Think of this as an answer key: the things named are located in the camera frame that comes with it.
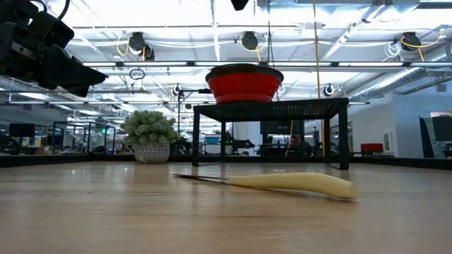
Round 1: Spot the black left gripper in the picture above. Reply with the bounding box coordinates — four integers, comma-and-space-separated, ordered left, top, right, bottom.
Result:
0, 24, 109, 98

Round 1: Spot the red collapsible bowl grey rim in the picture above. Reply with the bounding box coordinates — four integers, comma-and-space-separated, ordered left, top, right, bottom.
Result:
205, 62, 285, 105

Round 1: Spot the black monitor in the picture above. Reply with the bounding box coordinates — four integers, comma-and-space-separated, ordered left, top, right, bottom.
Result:
8, 122, 36, 138

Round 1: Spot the green succulent plant in pot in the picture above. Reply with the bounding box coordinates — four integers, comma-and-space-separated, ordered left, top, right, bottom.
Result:
119, 110, 183, 164

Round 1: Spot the black perforated metal shelf riser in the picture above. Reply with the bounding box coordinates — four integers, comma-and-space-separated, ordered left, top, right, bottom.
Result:
192, 97, 350, 171

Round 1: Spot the pale yellow banana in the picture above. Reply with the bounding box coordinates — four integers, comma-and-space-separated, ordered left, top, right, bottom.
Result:
172, 171, 359, 200

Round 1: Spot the red storage bin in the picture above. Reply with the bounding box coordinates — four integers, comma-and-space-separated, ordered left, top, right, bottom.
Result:
359, 143, 384, 153

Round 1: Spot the black ceiling cable reel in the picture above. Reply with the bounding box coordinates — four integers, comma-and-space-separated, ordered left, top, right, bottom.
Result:
240, 30, 260, 52
400, 31, 423, 52
126, 31, 156, 63

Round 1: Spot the black hanging cable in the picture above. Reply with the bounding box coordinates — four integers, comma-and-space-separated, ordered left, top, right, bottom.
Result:
265, 0, 275, 65

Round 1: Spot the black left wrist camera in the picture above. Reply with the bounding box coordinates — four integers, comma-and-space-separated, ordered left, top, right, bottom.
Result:
27, 10, 76, 49

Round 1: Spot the black aluminium rig frame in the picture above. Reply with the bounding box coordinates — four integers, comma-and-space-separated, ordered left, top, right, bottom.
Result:
0, 153, 452, 169

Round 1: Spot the black background rig frame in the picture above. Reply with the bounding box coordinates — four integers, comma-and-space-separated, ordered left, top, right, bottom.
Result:
177, 88, 234, 144

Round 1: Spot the dark wall panel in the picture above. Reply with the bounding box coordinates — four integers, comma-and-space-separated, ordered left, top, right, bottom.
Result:
419, 115, 452, 159

